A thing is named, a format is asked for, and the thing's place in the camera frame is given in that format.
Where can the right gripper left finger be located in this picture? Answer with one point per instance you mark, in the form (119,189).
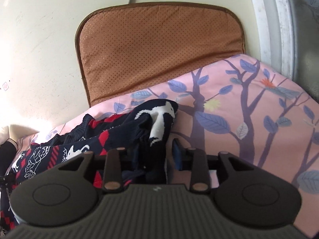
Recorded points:
(137,158)

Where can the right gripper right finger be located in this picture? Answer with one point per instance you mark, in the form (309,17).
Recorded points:
(178,153)

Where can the navy red patterned sweater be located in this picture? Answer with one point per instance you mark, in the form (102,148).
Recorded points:
(148,125)

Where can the pink floral bed sheet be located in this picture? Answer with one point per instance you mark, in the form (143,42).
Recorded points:
(242,106)

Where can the brown dotted cushion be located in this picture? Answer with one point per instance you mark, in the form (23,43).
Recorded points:
(127,48)

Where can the white folded garment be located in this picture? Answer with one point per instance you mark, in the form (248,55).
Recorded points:
(15,132)

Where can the dark folded garment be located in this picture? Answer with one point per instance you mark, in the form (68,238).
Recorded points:
(8,152)

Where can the pink wall sticker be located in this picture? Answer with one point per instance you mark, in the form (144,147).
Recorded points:
(5,86)

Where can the white window frame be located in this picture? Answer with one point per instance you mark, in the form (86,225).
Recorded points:
(288,33)

